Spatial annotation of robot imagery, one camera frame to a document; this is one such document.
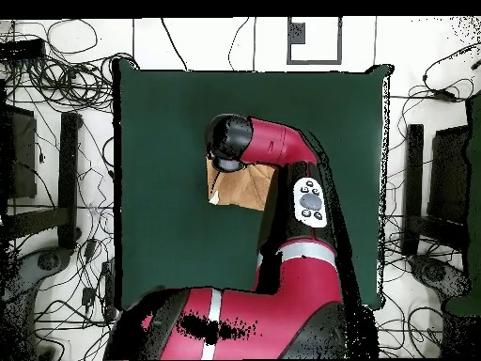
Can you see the tan terry towel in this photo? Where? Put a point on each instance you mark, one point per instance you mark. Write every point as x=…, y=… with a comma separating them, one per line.
x=244, y=188

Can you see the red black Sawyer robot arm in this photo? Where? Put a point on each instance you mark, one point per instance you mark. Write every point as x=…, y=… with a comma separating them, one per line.
x=300, y=293

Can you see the black flat panel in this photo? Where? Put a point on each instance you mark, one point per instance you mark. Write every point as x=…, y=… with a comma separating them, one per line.
x=449, y=173
x=22, y=158

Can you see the dark green table cloth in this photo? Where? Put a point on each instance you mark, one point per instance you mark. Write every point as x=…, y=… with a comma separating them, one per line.
x=169, y=225

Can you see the black power strip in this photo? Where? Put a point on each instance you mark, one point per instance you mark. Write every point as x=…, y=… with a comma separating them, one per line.
x=22, y=49
x=109, y=289

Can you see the small grey square plate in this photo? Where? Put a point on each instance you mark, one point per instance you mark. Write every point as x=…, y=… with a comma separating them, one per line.
x=298, y=33

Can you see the black power adapter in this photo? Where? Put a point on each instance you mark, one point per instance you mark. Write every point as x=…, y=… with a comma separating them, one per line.
x=445, y=96
x=88, y=296

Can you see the green cloth cover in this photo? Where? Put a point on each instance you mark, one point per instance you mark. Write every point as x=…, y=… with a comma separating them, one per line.
x=475, y=188

